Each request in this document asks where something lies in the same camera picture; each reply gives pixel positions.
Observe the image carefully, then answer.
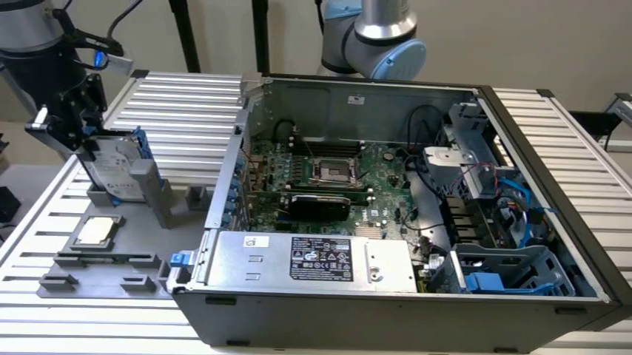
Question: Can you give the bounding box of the blue data wire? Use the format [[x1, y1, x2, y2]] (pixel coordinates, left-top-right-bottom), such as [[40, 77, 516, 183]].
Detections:
[[496, 176, 560, 256]]

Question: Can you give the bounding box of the grey disk bay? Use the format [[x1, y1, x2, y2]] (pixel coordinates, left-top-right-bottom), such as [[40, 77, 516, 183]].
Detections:
[[429, 242, 580, 297]]

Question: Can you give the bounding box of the black camera cable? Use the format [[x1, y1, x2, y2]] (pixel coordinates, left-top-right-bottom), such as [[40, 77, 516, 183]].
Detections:
[[104, 0, 146, 56]]

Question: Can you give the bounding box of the open black PC case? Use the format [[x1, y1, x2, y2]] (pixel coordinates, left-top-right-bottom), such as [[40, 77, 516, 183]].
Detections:
[[167, 72, 623, 348]]

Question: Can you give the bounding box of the silver power supply unit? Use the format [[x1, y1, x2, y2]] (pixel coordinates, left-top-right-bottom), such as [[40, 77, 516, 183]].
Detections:
[[206, 230, 422, 294]]

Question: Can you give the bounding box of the grey parts rack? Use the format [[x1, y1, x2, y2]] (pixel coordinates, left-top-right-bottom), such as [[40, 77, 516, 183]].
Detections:
[[36, 159, 219, 297]]

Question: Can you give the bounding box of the green motherboard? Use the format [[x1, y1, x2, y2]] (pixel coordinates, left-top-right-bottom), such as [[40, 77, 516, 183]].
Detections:
[[240, 138, 436, 245]]

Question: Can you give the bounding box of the blue case latch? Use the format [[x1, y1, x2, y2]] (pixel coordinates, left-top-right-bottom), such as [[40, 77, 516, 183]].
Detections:
[[167, 250, 192, 270]]

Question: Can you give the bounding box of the RAM stick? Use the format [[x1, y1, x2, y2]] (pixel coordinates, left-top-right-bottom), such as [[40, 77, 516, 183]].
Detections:
[[57, 251, 154, 261]]

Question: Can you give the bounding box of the CPU socket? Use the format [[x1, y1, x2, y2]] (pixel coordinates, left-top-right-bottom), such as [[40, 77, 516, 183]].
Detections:
[[306, 156, 362, 186]]

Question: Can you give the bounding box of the silver CPU chip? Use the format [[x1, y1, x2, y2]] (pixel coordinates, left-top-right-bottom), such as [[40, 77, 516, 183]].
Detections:
[[80, 217, 123, 245]]

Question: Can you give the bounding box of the hard disk with blue rails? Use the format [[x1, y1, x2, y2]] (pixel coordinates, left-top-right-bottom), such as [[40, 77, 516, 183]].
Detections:
[[81, 126, 155, 206]]

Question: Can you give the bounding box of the black stand pole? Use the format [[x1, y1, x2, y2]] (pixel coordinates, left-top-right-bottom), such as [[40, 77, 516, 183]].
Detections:
[[167, 0, 203, 73], [251, 0, 271, 74]]

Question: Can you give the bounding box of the black box on desk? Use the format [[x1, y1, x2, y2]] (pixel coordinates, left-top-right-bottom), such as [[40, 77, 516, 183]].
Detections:
[[0, 186, 23, 223]]

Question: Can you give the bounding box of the silver wrist camera, black bracket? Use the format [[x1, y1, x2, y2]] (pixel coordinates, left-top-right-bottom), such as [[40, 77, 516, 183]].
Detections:
[[51, 9, 135, 75]]

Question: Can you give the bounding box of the silver metal drive cage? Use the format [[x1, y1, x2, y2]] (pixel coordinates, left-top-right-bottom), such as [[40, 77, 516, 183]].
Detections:
[[420, 102, 520, 201]]

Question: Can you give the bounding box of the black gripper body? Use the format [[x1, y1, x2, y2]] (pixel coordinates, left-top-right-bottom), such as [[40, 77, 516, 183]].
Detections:
[[0, 46, 95, 114]]

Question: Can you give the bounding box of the black looped power wire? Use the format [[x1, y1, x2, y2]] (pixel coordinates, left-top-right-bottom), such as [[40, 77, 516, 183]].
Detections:
[[405, 104, 449, 149]]

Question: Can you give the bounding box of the black graphics card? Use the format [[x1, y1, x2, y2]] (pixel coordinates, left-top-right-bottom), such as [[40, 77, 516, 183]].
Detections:
[[286, 195, 354, 223]]

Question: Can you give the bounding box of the side table with black panel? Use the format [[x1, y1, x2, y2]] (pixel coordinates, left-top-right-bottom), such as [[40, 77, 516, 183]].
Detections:
[[567, 92, 632, 153]]

